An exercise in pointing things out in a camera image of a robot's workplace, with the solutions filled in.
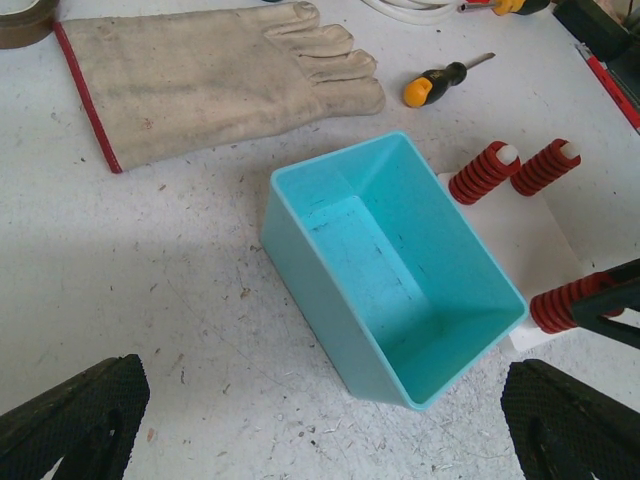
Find yellow black handle screwdriver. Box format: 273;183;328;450
458;0;551;16

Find orange black small screwdriver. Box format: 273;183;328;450
403;52;496;108

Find white cable spool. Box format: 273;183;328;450
363;0;463;26

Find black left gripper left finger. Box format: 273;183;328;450
1;354;150;479

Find white peg base plate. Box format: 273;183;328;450
437;169;596;354

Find beige work glove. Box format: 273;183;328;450
54;1;385;174

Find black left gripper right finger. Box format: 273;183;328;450
500;359;639;479

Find teal spring tray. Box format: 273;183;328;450
260;131;528;411

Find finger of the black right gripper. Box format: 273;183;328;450
571;259;639;349

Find brown tape roll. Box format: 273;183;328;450
0;0;59;50

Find black rectangular case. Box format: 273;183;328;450
553;0;634;62

